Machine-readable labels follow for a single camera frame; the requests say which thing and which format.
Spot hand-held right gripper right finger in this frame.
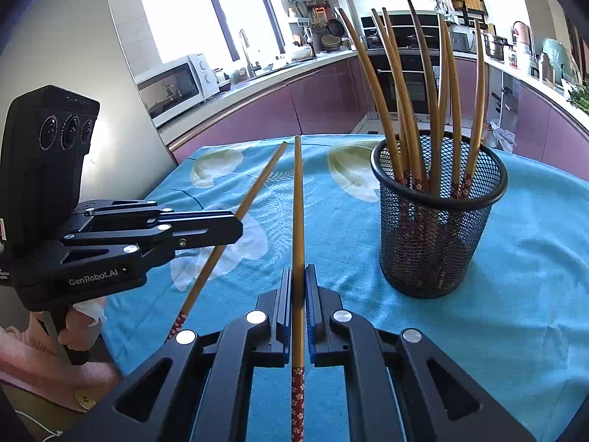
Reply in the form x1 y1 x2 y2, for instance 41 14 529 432
304 264 537 442

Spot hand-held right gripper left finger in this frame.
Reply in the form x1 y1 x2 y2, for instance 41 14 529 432
60 264 296 442

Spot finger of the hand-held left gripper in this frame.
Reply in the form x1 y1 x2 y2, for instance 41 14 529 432
61 211 244 283
71 199 234 227

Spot wooden chopstick red floral end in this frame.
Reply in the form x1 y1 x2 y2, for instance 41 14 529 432
165 141 289 342
291 135 307 442

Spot black mesh holder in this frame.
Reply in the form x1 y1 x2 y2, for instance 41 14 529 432
370 130 508 299

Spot bunch of bamboo chopsticks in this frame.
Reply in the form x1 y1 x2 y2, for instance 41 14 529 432
338 0 489 286

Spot person's left hand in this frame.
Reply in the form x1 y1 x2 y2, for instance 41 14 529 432
56 297 108 353

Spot white microwave oven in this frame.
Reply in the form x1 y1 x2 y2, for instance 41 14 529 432
135 52 221 129

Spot pink lower cabinets with sink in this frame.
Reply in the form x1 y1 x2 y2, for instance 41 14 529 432
166 57 369 164

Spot steel kitchen faucet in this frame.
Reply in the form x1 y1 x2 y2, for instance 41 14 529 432
238 28 256 78

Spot blue leaf print tablecloth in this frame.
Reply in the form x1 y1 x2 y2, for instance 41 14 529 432
99 133 589 442

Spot large kitchen window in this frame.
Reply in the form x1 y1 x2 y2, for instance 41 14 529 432
133 0 286 63

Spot black built-in oven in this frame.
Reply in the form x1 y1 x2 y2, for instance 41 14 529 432
368 50 442 120

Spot clear plastic bag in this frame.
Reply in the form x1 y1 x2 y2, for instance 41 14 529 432
488 122 516 152

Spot pink lower cabinets long row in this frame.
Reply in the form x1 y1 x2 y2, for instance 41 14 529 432
460 55 589 173

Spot silver toaster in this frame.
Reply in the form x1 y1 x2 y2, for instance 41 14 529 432
448 25 472 52

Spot black cooktop hood unit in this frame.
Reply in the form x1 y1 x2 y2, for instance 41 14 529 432
361 11 445 51

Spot stainless steel pot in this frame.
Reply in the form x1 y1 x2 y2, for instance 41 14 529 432
483 32 509 60

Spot pink thermos jug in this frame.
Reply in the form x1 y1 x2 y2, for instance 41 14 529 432
512 21 533 67

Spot bunch of green vegetables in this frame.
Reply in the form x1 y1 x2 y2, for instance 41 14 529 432
568 84 589 113

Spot light green kitchen appliance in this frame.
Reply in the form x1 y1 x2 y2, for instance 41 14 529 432
540 38 576 84

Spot black wall storage rack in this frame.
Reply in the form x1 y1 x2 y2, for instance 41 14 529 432
433 0 489 28

